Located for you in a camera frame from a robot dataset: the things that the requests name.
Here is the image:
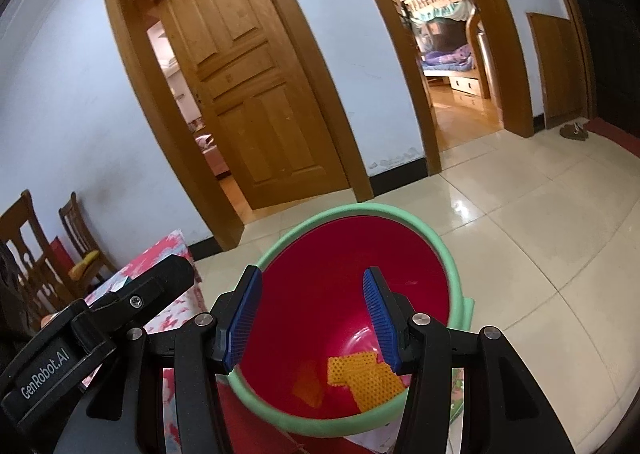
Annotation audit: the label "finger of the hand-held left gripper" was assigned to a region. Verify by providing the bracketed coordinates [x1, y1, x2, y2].
[90, 254, 196, 341]

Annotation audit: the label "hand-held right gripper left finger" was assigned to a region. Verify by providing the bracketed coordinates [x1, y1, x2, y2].
[65, 265, 263, 454]

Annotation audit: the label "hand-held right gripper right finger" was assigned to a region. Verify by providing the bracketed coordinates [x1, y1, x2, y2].
[362, 268, 576, 454]

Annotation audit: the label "red bin with green rim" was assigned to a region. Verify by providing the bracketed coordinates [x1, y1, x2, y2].
[227, 203, 476, 437]

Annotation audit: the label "small wooden chair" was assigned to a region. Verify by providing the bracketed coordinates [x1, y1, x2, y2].
[58, 191, 118, 285]

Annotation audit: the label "red floral tablecloth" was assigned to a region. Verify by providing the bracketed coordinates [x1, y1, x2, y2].
[82, 229, 466, 454]

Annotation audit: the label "orange mesh net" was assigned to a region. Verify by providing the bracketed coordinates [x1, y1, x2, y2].
[327, 353, 407, 412]

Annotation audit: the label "yellow seat cushion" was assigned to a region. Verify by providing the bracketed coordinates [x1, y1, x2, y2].
[70, 251, 101, 280]

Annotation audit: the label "red cloth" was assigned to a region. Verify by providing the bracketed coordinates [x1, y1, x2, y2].
[50, 236, 71, 280]

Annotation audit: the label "pink bed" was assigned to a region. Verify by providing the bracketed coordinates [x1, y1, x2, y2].
[192, 131, 233, 180]

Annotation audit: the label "large wooden chair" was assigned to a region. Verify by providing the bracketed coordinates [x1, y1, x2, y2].
[0, 189, 66, 330]

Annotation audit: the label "open wooden door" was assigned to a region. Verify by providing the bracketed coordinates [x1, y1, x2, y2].
[150, 0, 351, 210]

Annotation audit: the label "purple blanket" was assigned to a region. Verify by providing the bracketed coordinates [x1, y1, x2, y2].
[422, 45, 473, 72]

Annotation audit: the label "brown slippers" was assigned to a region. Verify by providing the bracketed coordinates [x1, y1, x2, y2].
[559, 121, 591, 140]

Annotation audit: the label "wooden bunk bed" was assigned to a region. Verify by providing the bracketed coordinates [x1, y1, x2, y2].
[400, 0, 493, 100]

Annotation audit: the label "red doormat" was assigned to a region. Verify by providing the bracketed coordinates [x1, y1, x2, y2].
[582, 118, 640, 157]

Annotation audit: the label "small wooden panel door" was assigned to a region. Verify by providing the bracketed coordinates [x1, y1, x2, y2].
[526, 11, 588, 130]

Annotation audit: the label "dark front door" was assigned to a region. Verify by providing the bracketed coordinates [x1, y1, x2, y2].
[550, 0, 640, 135]

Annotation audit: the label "wooden door frame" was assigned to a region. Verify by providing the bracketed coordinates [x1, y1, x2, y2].
[340, 0, 536, 175]
[535, 0, 598, 127]
[102, 0, 376, 250]

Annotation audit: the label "wooden front door frame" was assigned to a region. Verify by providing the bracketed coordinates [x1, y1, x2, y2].
[535, 0, 598, 127]

